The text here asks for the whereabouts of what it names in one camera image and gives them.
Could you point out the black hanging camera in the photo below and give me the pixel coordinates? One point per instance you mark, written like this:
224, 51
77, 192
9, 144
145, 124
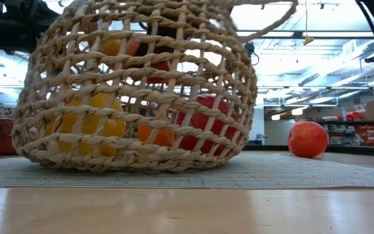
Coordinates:
249, 52

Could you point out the red streaked apple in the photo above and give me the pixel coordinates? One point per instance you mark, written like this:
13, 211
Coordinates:
307, 139

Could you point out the small orange fruit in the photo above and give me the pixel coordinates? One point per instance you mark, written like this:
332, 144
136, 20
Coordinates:
164, 138

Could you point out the yellow hanging plug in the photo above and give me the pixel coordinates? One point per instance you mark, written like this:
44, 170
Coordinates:
308, 40

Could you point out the shelf with storage bins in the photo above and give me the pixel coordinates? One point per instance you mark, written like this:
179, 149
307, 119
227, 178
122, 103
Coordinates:
369, 135

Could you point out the grey woven placemat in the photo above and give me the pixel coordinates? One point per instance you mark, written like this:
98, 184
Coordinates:
271, 172

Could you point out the yellow bell pepper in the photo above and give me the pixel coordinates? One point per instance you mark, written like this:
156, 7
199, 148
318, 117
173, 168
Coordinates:
89, 126

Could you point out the red container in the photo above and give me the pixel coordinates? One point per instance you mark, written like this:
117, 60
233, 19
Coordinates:
352, 116

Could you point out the large red apple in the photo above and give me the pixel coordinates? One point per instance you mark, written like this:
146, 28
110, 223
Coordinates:
201, 119

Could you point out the black mounted device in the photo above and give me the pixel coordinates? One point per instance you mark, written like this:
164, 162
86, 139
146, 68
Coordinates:
372, 59

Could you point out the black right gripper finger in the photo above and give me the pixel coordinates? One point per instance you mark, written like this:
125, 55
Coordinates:
162, 32
142, 52

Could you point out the orange-red peach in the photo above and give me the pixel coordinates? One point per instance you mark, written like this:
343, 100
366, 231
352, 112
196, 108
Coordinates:
132, 48

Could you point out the floral patterned fabric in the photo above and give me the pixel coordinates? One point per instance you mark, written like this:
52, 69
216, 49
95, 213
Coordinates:
0, 113

